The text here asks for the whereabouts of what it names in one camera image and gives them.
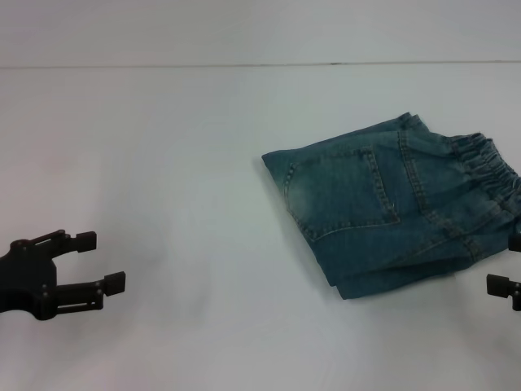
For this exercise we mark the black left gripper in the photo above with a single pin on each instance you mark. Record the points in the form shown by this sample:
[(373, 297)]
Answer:
[(24, 277)]

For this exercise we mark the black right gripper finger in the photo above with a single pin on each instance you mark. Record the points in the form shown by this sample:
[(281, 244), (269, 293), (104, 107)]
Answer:
[(498, 285), (515, 242)]

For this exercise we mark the blue denim shorts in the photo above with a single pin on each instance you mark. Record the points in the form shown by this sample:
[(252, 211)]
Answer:
[(366, 212)]

